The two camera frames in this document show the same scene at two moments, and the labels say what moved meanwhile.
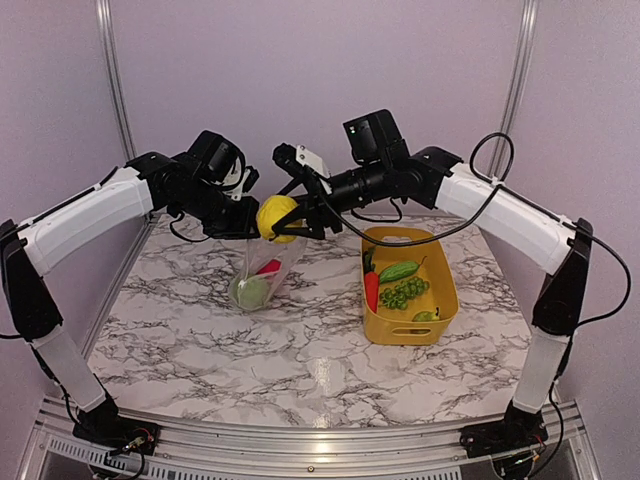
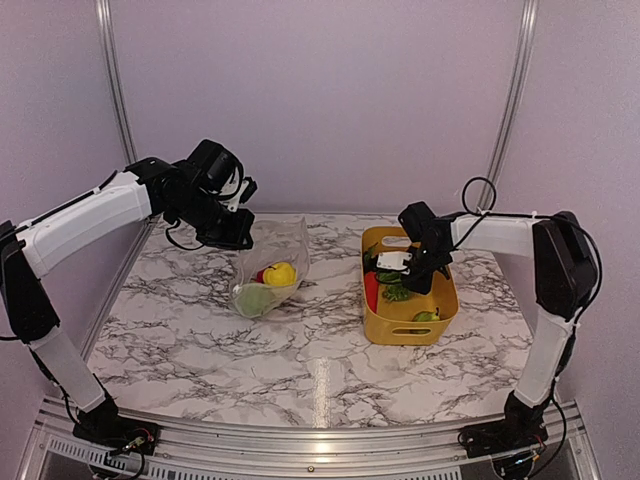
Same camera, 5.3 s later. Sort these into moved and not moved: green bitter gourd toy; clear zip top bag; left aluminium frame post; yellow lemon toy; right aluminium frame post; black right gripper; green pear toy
Moved: yellow lemon toy; black right gripper; clear zip top bag
Not moved: left aluminium frame post; green bitter gourd toy; green pear toy; right aluminium frame post
